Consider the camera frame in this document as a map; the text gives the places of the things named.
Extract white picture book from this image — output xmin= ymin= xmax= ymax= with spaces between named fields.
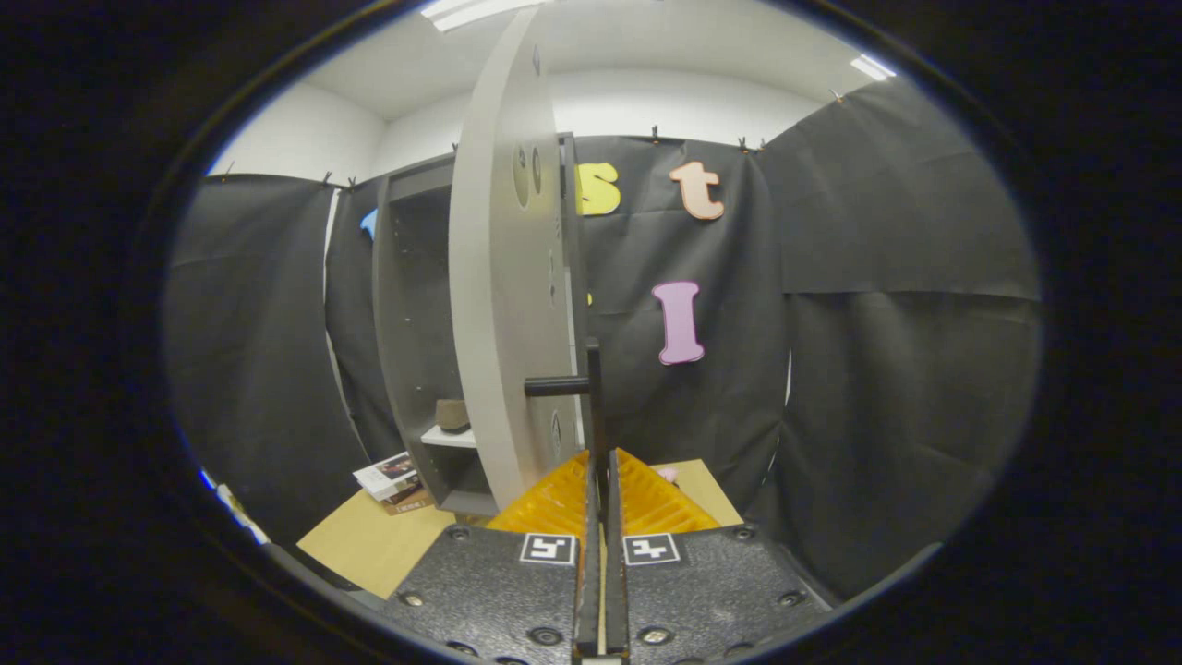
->
xmin=353 ymin=453 xmax=421 ymax=502

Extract black door handle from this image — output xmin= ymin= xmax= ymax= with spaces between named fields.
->
xmin=525 ymin=337 xmax=606 ymax=481

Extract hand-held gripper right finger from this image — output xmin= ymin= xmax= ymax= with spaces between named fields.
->
xmin=605 ymin=448 xmax=837 ymax=665

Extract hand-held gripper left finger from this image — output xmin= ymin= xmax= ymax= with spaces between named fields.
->
xmin=383 ymin=450 xmax=603 ymax=665

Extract light grey shoe cabinet door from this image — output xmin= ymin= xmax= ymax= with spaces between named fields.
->
xmin=448 ymin=5 xmax=592 ymax=512

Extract black backdrop cloth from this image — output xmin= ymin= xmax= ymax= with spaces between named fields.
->
xmin=164 ymin=79 xmax=1044 ymax=601

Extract grey shoe cabinet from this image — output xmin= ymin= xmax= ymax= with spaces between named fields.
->
xmin=372 ymin=134 xmax=592 ymax=518

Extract long ceiling light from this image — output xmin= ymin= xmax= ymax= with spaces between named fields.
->
xmin=420 ymin=0 xmax=518 ymax=33

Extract brown book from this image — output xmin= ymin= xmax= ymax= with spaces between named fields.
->
xmin=379 ymin=485 xmax=435 ymax=516

